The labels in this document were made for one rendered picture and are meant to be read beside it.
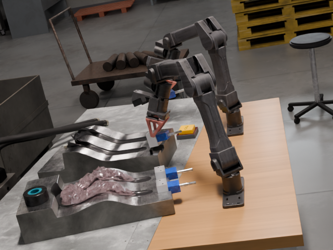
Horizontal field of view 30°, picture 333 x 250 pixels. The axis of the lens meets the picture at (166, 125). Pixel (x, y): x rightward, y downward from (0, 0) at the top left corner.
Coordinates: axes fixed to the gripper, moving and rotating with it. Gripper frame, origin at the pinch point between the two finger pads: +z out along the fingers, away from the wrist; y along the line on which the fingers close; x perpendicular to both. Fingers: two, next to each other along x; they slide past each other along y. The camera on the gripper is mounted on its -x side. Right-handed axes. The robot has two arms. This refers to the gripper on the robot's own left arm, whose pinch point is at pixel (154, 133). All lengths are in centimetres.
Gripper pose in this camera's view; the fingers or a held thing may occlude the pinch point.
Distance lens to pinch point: 232.3
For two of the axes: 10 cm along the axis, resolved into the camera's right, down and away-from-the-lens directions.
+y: -2.7, 2.5, -9.3
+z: -1.8, 9.4, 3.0
